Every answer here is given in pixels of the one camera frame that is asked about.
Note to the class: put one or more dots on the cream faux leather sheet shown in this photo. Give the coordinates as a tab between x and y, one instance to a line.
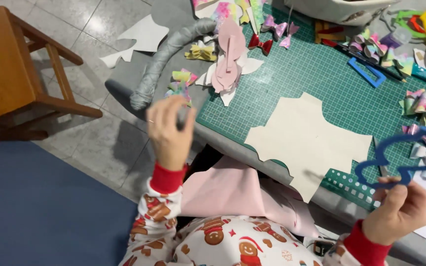
305	144

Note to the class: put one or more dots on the rainbow pastel bow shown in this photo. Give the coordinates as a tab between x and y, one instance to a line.
181	83

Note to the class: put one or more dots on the pink metallic bow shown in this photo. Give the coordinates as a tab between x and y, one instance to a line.
274	26

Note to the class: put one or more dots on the silver wrapped roll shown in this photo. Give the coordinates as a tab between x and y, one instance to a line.
161	62

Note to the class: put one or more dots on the person's left hand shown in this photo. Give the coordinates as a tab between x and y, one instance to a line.
168	136

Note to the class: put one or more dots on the pastel looped bow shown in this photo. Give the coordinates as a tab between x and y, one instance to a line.
368	46

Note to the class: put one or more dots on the blue rectangular template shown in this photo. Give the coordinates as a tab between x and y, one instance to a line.
377	79

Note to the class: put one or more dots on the wooden chair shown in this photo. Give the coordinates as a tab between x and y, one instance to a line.
9	70

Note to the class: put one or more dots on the person's left fingers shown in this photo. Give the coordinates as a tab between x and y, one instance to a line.
165	107

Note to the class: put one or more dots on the green template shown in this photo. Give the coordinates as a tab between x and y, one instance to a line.
405	27

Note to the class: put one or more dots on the yellow bow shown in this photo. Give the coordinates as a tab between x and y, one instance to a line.
201	51

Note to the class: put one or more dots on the white cut sheet scrap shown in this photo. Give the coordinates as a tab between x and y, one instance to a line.
142	37

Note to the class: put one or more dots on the white container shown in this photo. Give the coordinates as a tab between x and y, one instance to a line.
338	9

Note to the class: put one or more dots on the black pencil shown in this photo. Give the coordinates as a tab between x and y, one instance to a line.
368	61

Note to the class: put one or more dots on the pink faux leather sheet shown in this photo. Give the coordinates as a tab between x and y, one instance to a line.
231	188

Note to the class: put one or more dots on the blue floor mat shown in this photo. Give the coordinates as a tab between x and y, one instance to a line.
46	207

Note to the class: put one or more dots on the pile of pink bow cutouts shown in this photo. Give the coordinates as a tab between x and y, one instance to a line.
229	59

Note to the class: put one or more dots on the small pink bow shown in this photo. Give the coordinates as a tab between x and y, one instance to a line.
289	37

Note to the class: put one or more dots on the gingerbread print pajama top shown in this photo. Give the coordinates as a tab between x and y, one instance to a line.
235	244

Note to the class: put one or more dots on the person's right hand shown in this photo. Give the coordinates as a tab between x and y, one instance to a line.
401	214

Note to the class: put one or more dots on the green cutting mat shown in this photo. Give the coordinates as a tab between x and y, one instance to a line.
320	77

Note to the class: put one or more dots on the black small device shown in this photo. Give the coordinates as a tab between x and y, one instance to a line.
323	247

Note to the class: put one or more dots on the pile of silver pastel bows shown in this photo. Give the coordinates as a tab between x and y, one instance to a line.
425	155

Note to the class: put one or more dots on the rainbow glitter sheet pieces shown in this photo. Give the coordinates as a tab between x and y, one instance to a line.
224	11

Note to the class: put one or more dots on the red shiny bow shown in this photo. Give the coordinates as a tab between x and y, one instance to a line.
260	44

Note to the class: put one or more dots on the clear purple bottle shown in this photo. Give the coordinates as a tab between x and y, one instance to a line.
396	38

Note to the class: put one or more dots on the yellow and red strips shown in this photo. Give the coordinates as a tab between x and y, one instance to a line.
325	35

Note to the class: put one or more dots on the blue bow-shaped template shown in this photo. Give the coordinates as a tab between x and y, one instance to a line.
383	155

